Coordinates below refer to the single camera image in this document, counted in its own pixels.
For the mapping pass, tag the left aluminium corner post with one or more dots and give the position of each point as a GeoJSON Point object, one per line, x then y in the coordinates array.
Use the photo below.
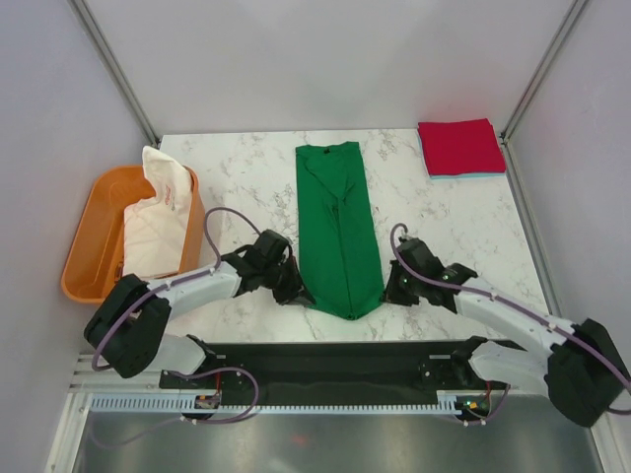
{"type": "Point", "coordinates": [102, 47]}

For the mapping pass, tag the folded light blue t shirt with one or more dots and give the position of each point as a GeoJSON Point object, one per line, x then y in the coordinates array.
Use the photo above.
{"type": "Point", "coordinates": [468, 156]}

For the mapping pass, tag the white crumpled t shirt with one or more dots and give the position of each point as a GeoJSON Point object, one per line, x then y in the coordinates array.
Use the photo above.
{"type": "Point", "coordinates": [154, 228]}

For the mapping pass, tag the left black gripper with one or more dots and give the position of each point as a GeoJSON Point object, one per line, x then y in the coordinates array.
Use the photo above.
{"type": "Point", "coordinates": [295, 285]}

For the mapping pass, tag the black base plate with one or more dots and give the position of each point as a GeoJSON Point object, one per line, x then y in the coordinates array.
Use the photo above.
{"type": "Point", "coordinates": [361, 371]}

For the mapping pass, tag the right aluminium corner post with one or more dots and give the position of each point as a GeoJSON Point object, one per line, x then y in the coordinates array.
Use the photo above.
{"type": "Point", "coordinates": [553, 50]}

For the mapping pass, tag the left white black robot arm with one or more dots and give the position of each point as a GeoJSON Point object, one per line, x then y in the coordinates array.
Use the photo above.
{"type": "Point", "coordinates": [128, 331]}

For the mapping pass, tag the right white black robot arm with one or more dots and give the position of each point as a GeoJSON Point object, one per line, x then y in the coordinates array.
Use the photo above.
{"type": "Point", "coordinates": [576, 366]}

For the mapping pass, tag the white slotted cable duct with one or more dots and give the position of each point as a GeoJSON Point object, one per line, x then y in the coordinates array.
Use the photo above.
{"type": "Point", "coordinates": [197, 403]}

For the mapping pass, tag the green t shirt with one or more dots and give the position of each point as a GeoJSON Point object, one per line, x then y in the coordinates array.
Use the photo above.
{"type": "Point", "coordinates": [338, 251]}

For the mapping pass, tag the aluminium frame rail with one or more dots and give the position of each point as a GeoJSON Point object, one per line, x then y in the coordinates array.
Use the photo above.
{"type": "Point", "coordinates": [85, 380]}

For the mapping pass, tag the folded red t shirt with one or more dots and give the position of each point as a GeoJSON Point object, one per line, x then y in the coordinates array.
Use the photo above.
{"type": "Point", "coordinates": [459, 128]}

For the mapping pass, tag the aluminium corner post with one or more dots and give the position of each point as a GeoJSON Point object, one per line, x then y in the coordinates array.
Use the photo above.
{"type": "Point", "coordinates": [102, 47]}
{"type": "Point", "coordinates": [553, 50]}

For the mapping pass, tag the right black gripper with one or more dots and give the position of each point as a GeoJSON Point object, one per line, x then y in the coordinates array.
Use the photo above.
{"type": "Point", "coordinates": [391, 294]}

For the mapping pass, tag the orange plastic basket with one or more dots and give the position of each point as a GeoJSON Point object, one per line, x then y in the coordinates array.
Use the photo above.
{"type": "Point", "coordinates": [95, 260]}

